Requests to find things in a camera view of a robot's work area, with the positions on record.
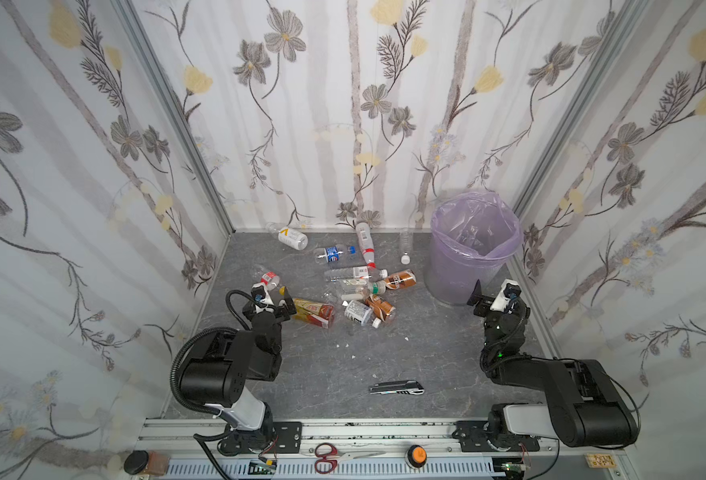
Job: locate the yellow label tea bottle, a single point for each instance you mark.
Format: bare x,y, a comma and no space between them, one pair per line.
311,312

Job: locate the white label clear bottle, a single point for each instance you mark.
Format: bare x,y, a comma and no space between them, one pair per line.
288,236

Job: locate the red handled scissors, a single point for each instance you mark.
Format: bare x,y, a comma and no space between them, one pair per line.
328,457

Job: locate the orange black knob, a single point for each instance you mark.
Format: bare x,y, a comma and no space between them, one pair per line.
416,457

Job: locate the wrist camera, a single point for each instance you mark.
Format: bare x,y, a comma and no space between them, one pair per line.
261,296
512,290

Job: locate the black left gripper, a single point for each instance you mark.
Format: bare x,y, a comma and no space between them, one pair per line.
272,309

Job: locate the white red label bottle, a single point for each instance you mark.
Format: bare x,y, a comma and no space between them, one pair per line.
366,245

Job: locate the brown tea bottle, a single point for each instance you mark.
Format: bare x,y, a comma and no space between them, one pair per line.
400,280

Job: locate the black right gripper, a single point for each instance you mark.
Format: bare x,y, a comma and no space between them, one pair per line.
489,303

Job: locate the purple lined trash bin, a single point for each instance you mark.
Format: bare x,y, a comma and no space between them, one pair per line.
472,236

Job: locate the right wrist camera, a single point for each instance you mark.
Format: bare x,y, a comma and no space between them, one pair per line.
512,290

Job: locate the black utility knife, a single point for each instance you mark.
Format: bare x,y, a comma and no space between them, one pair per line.
405,387

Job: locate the upright clear small bottle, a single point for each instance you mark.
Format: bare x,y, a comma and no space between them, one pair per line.
406,246

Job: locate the clear water bottle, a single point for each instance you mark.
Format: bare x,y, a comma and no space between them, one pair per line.
365,272

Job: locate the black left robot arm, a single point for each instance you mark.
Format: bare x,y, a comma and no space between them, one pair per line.
210,372

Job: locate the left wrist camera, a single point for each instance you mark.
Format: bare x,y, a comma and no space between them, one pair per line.
261,296

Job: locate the grey label small bottle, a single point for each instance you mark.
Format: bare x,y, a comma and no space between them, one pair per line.
363,314

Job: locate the black round lid jar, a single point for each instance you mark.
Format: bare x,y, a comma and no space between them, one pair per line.
149,463

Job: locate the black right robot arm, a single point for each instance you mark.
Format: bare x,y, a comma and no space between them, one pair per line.
583,405

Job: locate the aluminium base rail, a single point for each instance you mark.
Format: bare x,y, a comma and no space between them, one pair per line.
452,452

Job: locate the brown coffee bottle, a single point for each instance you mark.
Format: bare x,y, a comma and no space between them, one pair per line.
383,311

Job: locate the yellow label tag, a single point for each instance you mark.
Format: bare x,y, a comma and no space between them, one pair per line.
600,461

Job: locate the red cap small bottle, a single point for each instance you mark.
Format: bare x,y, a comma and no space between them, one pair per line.
267,277

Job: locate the small green circuit board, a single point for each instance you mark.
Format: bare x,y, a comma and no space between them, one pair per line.
262,467

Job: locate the crushed clear bottle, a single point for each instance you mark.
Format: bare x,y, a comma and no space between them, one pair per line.
349,290

